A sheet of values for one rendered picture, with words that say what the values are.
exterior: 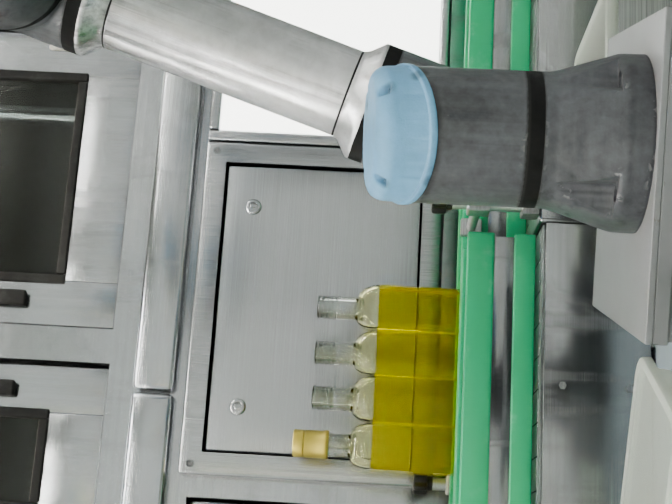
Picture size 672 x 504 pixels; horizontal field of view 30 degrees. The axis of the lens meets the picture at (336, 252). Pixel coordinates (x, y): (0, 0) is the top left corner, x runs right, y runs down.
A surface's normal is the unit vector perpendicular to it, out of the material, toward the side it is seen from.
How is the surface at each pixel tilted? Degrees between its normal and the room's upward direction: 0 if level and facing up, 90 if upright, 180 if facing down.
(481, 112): 89
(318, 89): 87
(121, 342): 90
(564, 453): 90
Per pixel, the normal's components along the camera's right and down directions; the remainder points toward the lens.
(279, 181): -0.02, -0.25
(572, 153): -0.35, 0.20
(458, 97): -0.01, -0.47
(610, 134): -0.34, -0.01
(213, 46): -0.06, 0.17
